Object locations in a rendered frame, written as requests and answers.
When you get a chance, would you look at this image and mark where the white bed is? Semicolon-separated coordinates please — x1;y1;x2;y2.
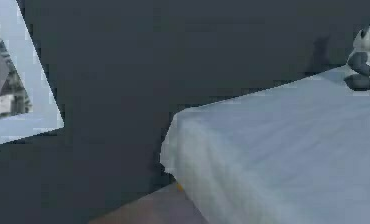
159;63;370;224

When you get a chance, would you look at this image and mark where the grey and white plush toy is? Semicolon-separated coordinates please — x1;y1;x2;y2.
343;23;370;92

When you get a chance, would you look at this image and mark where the window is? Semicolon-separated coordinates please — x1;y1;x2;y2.
0;0;65;147

